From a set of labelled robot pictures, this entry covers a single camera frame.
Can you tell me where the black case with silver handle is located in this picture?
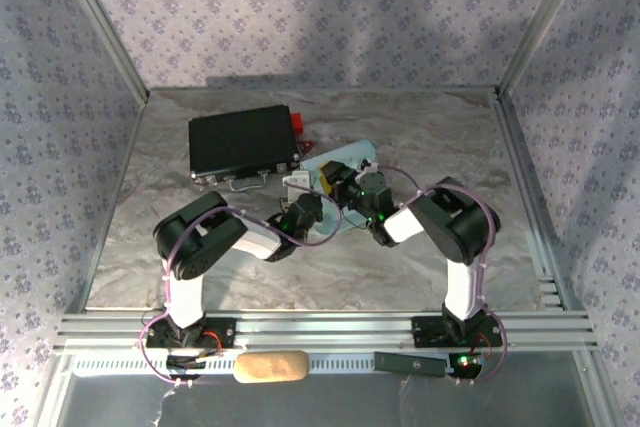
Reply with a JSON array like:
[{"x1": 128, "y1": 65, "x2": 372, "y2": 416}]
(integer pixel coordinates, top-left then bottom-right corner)
[{"x1": 188, "y1": 104, "x2": 302, "y2": 193}]

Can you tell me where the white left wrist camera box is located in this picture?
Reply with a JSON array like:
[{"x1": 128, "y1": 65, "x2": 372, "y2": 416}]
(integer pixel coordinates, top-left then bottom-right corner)
[{"x1": 282, "y1": 169, "x2": 315, "y2": 194}]

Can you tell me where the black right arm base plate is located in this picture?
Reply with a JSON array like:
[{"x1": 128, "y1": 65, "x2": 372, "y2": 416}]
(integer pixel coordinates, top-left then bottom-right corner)
[{"x1": 410, "y1": 315, "x2": 504, "y2": 348}]

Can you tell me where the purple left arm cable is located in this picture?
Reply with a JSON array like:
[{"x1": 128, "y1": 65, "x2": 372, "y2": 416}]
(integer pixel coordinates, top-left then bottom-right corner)
[{"x1": 139, "y1": 185, "x2": 344, "y2": 388}]

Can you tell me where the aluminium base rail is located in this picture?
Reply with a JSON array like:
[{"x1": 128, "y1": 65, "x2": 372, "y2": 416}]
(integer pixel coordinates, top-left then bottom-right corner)
[{"x1": 52, "y1": 310, "x2": 599, "y2": 352}]

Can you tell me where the black flat rectangular device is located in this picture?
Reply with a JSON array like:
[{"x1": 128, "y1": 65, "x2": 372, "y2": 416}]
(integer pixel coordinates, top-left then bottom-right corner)
[{"x1": 373, "y1": 350, "x2": 447, "y2": 379}]

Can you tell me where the aluminium side rail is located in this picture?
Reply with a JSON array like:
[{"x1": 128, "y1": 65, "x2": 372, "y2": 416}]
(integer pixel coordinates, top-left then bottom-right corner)
[
  {"x1": 492, "y1": 88, "x2": 569, "y2": 312},
  {"x1": 74, "y1": 91, "x2": 151, "y2": 313}
]

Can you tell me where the white slotted cable duct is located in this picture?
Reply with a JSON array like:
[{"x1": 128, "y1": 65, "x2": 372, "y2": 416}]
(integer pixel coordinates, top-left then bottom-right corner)
[{"x1": 69, "y1": 354, "x2": 484, "y2": 377}]

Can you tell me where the light blue paper box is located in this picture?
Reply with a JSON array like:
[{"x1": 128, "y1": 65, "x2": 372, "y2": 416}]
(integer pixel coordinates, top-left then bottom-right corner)
[{"x1": 298, "y1": 139, "x2": 379, "y2": 239}]

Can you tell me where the tan oblong pad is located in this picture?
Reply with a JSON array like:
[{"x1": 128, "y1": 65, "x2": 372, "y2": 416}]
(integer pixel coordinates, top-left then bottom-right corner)
[{"x1": 233, "y1": 349, "x2": 311, "y2": 385}]

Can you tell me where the aluminium frame post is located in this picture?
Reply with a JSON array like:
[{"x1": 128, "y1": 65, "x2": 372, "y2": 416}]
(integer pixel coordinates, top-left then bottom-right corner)
[
  {"x1": 497, "y1": 0, "x2": 599, "y2": 98},
  {"x1": 49, "y1": 0, "x2": 151, "y2": 101}
]

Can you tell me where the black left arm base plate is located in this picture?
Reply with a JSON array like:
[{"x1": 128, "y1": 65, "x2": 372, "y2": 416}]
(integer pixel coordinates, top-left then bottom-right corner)
[{"x1": 144, "y1": 317, "x2": 237, "y2": 351}]

